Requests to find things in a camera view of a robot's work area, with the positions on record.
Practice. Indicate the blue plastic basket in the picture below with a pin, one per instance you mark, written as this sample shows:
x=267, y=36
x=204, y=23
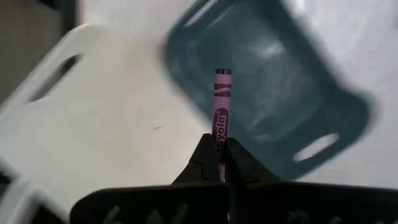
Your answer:
x=280, y=77

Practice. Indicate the white plastic basket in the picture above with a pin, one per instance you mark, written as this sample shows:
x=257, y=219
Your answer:
x=109, y=109

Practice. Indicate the purple crayon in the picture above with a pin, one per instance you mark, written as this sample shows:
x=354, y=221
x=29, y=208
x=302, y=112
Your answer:
x=222, y=102

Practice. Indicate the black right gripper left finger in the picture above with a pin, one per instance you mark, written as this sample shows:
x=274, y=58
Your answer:
x=192, y=202

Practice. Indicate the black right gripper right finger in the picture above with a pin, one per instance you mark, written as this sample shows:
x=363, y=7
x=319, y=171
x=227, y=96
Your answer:
x=280, y=205

